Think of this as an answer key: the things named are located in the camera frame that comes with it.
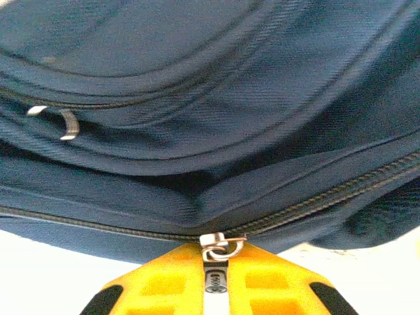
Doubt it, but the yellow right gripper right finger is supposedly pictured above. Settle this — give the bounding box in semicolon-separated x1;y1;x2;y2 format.
226;241;360;315

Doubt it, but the navy blue backpack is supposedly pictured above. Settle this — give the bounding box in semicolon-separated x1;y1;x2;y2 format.
0;0;420;315

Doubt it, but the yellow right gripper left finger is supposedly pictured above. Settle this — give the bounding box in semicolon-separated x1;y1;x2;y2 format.
78;242;206;315

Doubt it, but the floral patterned table cover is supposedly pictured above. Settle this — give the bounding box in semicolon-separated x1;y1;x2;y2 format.
0;229;420;315

